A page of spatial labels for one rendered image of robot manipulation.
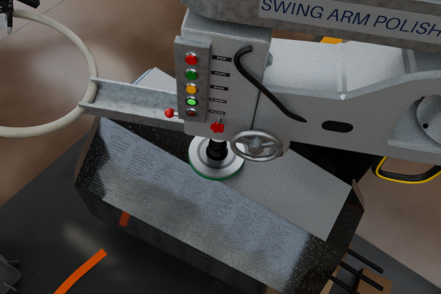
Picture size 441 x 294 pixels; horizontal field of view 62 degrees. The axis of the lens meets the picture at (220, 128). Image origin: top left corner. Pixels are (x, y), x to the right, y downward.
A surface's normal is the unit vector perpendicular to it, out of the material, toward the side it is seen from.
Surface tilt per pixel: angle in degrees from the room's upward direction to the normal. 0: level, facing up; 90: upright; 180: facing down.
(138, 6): 0
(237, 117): 90
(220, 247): 45
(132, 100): 2
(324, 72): 4
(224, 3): 90
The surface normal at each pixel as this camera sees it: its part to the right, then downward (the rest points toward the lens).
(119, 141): -0.32, 0.08
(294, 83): -0.01, -0.58
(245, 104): -0.15, 0.81
